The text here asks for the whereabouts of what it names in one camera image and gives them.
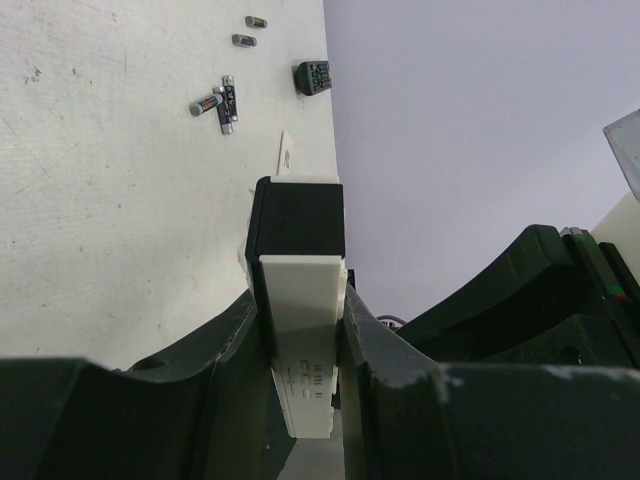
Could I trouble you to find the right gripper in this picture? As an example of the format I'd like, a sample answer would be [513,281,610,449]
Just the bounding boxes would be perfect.
[399,225,639,368]

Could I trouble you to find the AAA battery pair right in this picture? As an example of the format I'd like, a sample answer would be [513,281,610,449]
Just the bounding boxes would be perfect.
[222,75,239,122]

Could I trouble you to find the white remote control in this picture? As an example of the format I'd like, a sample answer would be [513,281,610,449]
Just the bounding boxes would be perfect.
[244,175,348,439]

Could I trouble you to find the aaa battery pair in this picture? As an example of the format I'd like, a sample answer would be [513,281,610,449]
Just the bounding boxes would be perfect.
[222,75,239,122]
[212,86,234,136]

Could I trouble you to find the AAA battery pair left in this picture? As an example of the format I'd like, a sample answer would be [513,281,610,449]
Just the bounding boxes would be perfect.
[212,86,234,136]

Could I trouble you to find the wide black remote control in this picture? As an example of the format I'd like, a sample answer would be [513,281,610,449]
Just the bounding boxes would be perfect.
[293,60,332,96]

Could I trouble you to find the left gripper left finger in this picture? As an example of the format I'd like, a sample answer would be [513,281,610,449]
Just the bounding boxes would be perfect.
[1,293,295,479]

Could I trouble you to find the white battery cover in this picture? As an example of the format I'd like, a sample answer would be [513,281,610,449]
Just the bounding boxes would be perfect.
[276,130,294,176]

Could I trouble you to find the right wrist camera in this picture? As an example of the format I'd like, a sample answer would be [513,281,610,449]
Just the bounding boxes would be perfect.
[589,107,640,251]

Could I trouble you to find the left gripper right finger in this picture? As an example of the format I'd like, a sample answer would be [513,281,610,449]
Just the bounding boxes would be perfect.
[339,291,639,479]

